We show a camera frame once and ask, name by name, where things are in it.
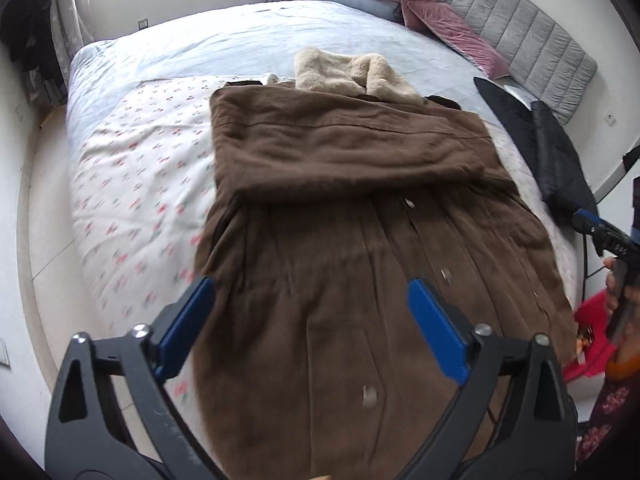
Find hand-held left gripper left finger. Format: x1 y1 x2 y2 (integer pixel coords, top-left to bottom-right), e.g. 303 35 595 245
44 275 217 480

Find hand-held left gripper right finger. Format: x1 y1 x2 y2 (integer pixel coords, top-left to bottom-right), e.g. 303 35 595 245
406 275 578 480

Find brown coat with fur collar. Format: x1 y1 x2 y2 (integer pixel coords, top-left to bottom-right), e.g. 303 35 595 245
194 47 578 480

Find person's right forearm floral sleeve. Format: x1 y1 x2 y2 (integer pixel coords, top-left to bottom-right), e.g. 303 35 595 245
575 344 640 465

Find dark hanging clothes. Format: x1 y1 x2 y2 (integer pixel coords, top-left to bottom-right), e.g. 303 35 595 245
0 0 69 107

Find person's right hand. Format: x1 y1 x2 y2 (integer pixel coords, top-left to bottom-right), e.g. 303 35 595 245
603 257 640 315

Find shiny snack packet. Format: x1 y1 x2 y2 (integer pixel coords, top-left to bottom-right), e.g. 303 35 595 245
575 326 597 367

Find black down jacket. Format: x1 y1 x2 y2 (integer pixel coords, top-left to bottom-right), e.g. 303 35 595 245
529 100 599 227

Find black cloth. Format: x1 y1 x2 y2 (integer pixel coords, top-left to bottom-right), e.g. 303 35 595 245
473 76 544 157

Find grey padded headboard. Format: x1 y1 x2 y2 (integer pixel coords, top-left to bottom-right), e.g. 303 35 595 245
395 0 599 127

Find light blue bed sheet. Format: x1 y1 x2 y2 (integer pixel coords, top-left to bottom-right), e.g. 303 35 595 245
65 0 507 128

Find light blue folded blanket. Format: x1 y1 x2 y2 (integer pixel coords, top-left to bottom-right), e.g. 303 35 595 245
315 0 406 24

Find sheer grey curtain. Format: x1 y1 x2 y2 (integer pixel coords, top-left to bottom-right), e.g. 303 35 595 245
44 0 97 83

